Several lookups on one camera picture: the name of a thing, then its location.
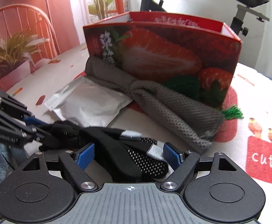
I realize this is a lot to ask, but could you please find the grey knitted cloth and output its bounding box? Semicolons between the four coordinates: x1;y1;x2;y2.
85;56;225;153

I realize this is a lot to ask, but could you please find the black dotted glove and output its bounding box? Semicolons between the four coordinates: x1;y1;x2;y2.
40;121;169;183

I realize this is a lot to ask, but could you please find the silver foil pouch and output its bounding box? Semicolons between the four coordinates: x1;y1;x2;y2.
45;76;132;127

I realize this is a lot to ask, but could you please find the green tassel cord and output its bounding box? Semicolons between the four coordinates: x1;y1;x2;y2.
221;105;244;122

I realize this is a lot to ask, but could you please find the printed white tablecloth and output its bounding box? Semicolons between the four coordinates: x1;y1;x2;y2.
8;44;272;223

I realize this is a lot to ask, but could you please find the red strawberry cardboard box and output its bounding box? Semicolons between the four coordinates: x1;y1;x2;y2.
83;12;242;108

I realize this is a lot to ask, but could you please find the black exercise bike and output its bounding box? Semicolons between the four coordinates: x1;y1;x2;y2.
135;0;271;38

